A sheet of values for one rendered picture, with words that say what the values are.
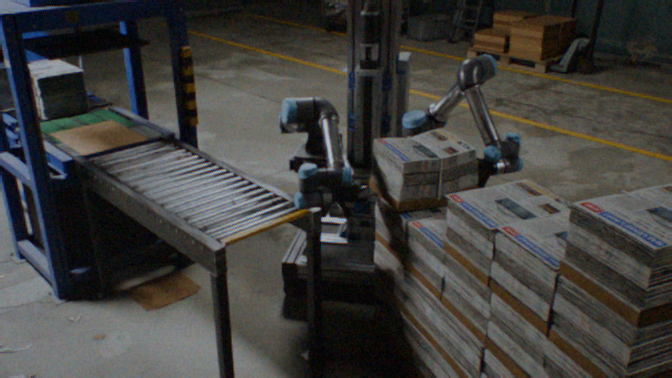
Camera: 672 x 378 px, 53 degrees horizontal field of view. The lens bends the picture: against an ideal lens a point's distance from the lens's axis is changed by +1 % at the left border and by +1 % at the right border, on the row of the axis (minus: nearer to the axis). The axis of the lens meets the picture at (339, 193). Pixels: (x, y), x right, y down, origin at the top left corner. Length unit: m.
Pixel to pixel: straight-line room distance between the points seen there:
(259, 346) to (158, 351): 0.49
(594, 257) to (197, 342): 2.18
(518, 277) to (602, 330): 0.36
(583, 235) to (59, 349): 2.61
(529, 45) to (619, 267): 7.17
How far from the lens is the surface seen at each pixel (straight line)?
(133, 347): 3.54
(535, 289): 2.12
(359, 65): 3.47
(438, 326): 2.70
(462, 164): 2.85
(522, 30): 8.93
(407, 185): 2.74
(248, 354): 3.37
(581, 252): 1.92
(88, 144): 3.90
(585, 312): 1.97
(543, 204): 2.42
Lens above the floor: 2.06
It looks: 24 degrees down
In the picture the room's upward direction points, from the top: straight up
